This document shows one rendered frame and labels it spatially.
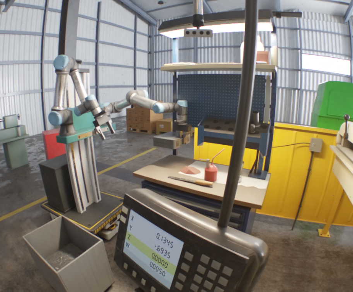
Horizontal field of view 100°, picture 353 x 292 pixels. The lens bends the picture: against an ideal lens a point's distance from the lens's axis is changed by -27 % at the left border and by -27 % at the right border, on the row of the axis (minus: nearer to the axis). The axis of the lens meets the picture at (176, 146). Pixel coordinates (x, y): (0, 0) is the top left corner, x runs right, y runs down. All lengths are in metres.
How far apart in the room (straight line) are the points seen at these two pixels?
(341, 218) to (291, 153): 1.08
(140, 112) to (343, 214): 6.78
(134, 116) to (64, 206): 5.85
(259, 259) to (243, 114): 0.22
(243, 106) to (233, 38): 13.11
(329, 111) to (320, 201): 1.58
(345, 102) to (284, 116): 9.40
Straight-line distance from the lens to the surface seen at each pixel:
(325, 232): 2.75
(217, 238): 0.34
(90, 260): 1.49
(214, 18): 1.43
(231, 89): 1.54
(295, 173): 2.32
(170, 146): 1.48
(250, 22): 0.31
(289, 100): 12.74
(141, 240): 0.45
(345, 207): 2.65
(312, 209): 2.55
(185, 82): 1.69
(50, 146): 3.47
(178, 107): 1.50
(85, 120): 2.04
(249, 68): 0.29
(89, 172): 2.27
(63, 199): 2.25
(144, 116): 7.36
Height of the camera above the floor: 1.52
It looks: 16 degrees down
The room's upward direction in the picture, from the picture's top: straight up
